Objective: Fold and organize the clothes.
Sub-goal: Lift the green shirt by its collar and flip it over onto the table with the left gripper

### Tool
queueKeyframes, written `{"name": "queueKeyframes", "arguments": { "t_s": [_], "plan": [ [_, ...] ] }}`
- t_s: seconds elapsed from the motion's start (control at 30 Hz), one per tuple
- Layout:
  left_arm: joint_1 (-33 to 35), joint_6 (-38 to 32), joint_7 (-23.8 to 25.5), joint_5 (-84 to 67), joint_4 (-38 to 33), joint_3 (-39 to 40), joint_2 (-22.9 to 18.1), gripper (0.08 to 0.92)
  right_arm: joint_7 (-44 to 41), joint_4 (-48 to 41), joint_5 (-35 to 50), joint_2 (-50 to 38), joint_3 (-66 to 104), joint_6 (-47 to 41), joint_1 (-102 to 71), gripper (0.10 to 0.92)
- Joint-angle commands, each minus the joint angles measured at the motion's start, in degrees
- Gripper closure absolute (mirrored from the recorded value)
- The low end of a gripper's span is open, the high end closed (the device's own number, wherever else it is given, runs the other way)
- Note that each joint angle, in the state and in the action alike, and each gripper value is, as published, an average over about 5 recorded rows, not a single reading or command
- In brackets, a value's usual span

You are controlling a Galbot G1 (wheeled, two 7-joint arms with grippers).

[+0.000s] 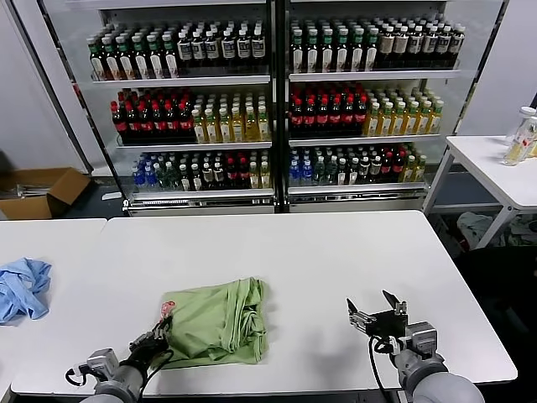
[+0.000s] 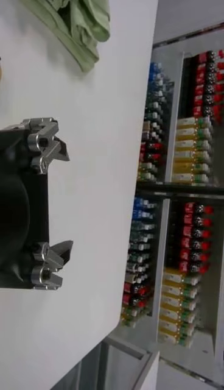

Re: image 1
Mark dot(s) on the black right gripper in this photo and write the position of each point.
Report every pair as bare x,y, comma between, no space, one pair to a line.
388,325

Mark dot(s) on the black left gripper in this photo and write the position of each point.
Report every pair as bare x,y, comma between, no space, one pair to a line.
147,346

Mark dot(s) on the light green t-shirt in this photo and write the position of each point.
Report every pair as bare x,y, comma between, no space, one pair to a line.
210,319

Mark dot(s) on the mixed colour clothes pile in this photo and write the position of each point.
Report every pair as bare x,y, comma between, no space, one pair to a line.
524,228

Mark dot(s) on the white cloth pile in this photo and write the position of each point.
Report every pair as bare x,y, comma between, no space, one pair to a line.
472,226

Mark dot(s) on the small white flat object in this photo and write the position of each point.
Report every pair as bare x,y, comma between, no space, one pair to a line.
111,196

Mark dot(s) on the crumpled light blue shirt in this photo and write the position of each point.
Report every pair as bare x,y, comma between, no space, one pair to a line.
25,289

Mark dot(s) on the white cap dark drink bottle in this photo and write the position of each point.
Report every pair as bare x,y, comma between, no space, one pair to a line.
342,173
196,178
365,171
219,177
376,171
353,172
207,177
185,178

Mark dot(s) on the red cap cola bottle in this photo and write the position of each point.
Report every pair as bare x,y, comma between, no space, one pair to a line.
335,118
158,124
118,124
145,124
387,169
232,175
361,118
399,169
321,119
347,118
185,124
171,124
132,124
296,119
309,119
244,175

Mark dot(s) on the blue water bottle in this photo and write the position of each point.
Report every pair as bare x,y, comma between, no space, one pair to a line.
150,180
307,174
295,174
138,179

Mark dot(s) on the yellow juice bottle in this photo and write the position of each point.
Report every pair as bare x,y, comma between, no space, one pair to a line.
199,130
255,176
412,121
437,120
399,122
424,121
225,129
409,170
385,122
212,130
251,127
420,170
238,128
265,176
372,123
264,127

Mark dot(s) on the clear green water bottle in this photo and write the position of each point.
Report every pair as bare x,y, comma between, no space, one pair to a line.
173,178
332,172
162,178
319,173

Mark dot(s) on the open cardboard box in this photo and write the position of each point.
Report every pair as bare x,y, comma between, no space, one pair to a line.
25,207

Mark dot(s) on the white side table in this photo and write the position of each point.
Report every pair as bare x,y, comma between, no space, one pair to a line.
482,163

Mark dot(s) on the metal bars bundle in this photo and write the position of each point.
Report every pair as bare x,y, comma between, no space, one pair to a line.
29,191

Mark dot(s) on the clear bottle yellow liquid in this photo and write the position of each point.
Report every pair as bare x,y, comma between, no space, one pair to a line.
516,153

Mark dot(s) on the drinks display cabinet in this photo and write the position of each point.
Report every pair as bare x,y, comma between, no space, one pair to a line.
369,75
180,80

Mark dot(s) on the clear white cap bottle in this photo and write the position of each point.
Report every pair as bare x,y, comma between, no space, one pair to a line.
524,113

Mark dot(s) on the green cap dark tea bottle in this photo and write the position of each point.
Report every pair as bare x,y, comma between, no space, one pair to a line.
126,63
342,52
311,52
112,63
155,61
356,51
97,63
141,61
298,52
371,51
327,52
170,59

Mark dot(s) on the beige label dark drink bottle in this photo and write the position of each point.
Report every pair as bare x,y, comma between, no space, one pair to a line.
401,46
386,46

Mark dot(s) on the white cap dark label bottle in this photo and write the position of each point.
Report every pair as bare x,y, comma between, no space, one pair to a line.
415,45
259,47
244,48
457,44
228,48
184,50
212,49
429,45
198,50
443,44

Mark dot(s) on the grey right wrist camera block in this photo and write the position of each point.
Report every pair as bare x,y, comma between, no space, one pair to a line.
421,338

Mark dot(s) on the grey wrist camera block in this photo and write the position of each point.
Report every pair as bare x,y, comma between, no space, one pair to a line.
421,338
102,362

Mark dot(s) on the grey left wrist camera block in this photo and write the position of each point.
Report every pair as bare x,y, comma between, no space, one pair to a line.
102,362

